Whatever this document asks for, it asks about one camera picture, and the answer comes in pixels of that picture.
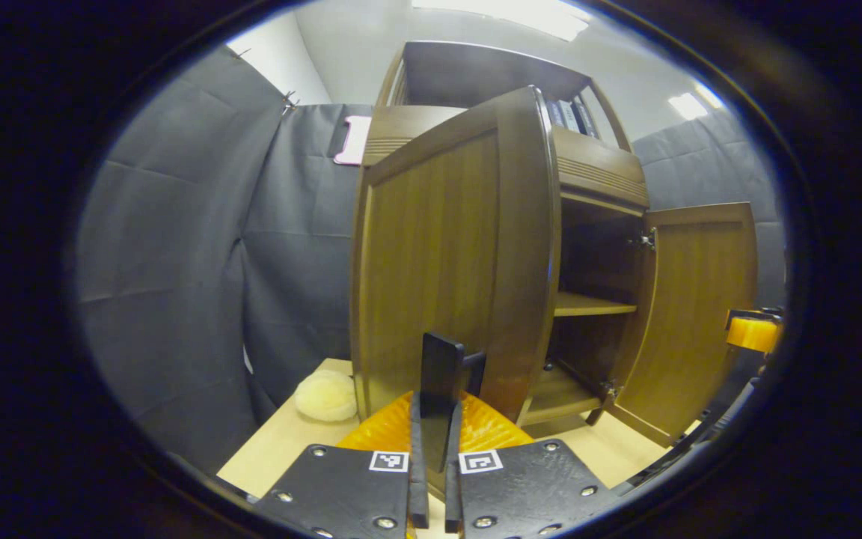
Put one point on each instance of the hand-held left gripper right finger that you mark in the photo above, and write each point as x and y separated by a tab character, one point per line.
452	494

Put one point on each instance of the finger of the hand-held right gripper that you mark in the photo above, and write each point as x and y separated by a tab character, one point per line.
753	335

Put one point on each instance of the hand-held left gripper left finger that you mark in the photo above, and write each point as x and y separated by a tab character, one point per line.
417	486

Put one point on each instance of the wooden cabinet door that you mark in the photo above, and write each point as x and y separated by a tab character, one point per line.
700	322
431	262

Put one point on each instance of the brown wooden shoe cabinet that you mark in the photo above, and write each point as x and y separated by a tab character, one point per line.
476	75

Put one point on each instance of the pale yellow sponge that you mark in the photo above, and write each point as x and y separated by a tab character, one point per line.
326	395

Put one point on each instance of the small ceiling light panel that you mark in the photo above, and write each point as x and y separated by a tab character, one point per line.
689	105

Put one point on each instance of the wooden drawer with black knob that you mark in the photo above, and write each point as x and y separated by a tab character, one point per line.
595	152

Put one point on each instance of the dark grey book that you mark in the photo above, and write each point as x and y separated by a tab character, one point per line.
586	118

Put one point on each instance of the pale grey book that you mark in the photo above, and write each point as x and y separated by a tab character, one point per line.
569	116

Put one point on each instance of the blue book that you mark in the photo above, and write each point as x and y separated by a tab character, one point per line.
554	112

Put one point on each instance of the black backdrop cloth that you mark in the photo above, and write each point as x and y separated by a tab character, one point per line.
176	262

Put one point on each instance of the large ceiling light panel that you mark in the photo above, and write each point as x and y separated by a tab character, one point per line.
506	15

